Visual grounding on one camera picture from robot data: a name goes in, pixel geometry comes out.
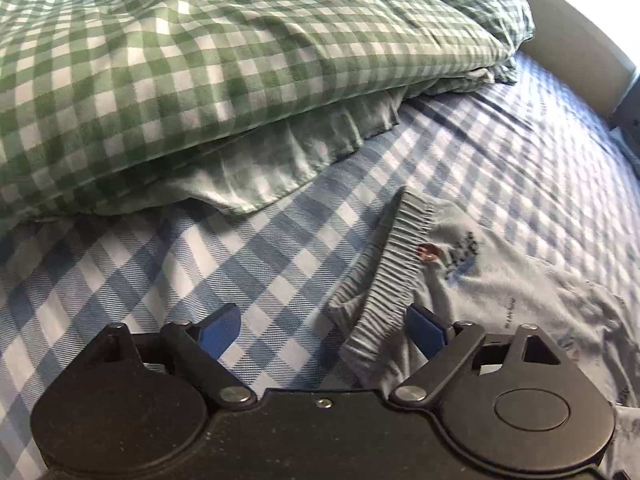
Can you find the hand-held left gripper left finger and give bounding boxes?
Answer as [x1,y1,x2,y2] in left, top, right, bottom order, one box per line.
[87,302,255,406]

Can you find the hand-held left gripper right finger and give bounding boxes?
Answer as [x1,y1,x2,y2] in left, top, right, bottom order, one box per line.
[389,304,576,406]

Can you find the grey printed pants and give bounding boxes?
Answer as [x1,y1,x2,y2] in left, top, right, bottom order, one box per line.
[327,185,640,480]

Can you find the blue checked bed sheet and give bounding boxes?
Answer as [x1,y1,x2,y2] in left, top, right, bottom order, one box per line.
[0,52,640,461]

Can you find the green checked duvet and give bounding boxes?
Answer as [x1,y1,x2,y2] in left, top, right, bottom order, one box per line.
[0,0,536,219]

